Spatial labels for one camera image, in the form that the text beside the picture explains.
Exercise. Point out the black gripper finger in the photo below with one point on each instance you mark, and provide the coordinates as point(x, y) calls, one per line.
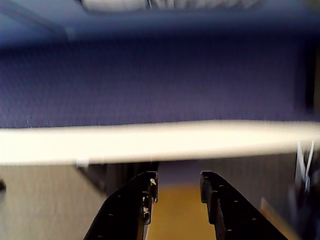
point(125, 212)
point(237, 215)

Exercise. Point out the blue cabinet panel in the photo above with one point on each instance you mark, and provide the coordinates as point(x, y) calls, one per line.
point(175, 25)

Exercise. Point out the wooden sign plate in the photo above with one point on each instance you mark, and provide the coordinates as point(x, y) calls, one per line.
point(277, 217)

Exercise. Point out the yellow wooden board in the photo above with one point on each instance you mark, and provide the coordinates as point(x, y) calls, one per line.
point(180, 215)

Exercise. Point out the black bar object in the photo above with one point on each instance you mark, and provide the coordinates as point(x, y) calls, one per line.
point(2, 188)

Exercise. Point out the purple woven mat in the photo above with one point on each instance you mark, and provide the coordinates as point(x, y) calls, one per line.
point(155, 87)

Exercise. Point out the black white dish rack sticker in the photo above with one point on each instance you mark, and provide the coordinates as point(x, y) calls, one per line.
point(125, 3)

